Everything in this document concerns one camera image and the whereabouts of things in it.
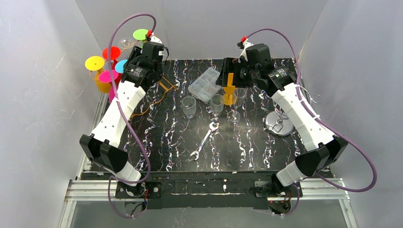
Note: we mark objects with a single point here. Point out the aluminium frame rail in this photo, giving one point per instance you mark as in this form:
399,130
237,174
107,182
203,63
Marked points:
169,137

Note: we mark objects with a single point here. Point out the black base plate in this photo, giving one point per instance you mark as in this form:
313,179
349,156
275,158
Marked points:
209,190

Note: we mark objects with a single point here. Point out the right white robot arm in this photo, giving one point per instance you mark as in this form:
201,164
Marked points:
254,67

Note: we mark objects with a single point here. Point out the clear tumbler glass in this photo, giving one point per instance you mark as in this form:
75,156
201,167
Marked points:
189,106

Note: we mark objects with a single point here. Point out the orange glass yellow foot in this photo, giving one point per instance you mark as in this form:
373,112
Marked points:
95,65

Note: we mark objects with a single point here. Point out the gold wire glass rack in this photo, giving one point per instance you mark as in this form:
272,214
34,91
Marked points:
164,83

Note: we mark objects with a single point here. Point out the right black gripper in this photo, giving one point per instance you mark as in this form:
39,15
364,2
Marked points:
227,71

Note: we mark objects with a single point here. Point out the blue wine glass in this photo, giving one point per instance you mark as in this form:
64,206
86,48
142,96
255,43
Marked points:
119,67

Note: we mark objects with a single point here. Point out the clear champagne flute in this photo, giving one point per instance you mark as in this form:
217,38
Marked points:
238,99

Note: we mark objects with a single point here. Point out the silver wire glass rack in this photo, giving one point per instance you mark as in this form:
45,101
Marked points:
278,124

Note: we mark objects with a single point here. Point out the clear wine glass rear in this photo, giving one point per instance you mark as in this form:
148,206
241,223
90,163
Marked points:
125,43

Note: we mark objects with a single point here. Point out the orange glass yellow base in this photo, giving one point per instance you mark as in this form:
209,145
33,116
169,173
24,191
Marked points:
229,90

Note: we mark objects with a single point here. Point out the pink wine glass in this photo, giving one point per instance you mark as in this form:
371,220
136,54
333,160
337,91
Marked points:
105,81

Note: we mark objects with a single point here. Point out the green wine glass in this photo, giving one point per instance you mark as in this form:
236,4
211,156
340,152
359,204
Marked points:
141,35

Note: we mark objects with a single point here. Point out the silver combination wrench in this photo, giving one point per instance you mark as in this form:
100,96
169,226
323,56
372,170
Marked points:
195,154

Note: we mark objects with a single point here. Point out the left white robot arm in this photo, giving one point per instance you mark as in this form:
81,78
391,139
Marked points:
142,70

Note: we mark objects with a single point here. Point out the clear plastic screw box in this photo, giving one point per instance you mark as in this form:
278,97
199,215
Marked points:
204,87

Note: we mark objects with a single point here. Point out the clear stemless glass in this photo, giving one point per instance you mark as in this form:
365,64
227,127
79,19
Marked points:
217,104

